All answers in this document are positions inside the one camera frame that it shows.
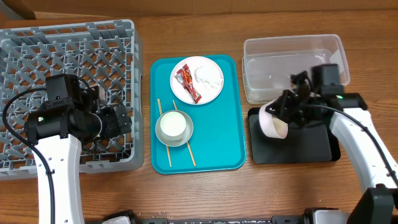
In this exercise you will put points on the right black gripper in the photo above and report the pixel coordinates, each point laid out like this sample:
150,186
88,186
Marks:
282,109

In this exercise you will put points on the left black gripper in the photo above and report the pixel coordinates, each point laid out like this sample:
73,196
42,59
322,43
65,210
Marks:
116,121

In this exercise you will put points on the small white bowl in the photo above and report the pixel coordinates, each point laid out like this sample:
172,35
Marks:
270,125

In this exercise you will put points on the wooden chopstick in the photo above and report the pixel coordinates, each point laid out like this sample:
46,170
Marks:
188,144
167,148

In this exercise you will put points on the white tissue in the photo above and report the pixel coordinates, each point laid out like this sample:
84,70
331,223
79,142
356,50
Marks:
208,77

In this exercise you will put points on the large white round plate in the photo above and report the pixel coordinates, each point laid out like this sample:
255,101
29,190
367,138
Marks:
193,63

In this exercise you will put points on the white cup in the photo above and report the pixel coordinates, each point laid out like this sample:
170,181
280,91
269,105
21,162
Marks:
173,125

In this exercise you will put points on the grey shallow bowl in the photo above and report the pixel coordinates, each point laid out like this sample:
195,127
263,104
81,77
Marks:
179,142

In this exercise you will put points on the red snack wrapper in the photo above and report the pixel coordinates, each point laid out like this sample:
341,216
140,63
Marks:
184,77

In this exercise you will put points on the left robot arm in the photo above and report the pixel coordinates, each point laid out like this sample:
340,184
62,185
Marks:
57,162

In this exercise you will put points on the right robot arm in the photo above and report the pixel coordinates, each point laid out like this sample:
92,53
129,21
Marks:
351,123

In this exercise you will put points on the clear plastic waste bin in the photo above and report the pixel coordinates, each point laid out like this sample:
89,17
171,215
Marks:
268,63

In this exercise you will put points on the black waste tray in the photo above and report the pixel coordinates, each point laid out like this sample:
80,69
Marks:
312,143

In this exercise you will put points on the teal plastic serving tray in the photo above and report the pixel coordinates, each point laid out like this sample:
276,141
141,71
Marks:
218,141

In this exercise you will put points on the grey plastic dish rack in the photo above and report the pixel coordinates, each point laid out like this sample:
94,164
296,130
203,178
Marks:
104,53

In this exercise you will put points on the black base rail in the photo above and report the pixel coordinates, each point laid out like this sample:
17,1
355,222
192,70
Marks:
273,220

